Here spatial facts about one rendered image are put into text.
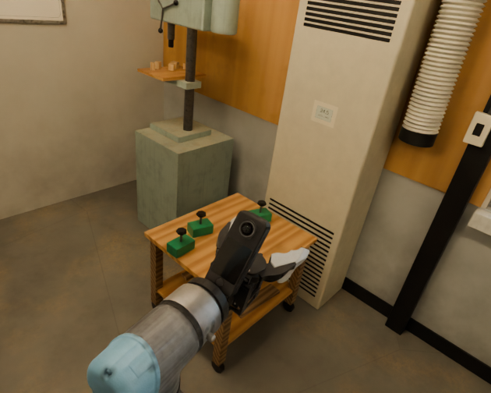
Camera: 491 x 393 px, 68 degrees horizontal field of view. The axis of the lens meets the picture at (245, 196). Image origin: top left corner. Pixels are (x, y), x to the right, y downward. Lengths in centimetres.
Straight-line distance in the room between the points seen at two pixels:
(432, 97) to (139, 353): 152
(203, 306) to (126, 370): 11
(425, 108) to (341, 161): 41
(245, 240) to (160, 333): 16
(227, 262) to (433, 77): 137
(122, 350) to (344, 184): 153
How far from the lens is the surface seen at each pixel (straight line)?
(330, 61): 177
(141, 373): 41
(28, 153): 287
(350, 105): 173
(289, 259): 57
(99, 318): 214
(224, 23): 203
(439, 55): 170
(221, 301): 48
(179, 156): 217
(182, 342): 44
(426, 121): 173
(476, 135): 177
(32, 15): 268
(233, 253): 49
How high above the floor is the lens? 159
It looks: 30 degrees down
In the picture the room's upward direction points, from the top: 8 degrees clockwise
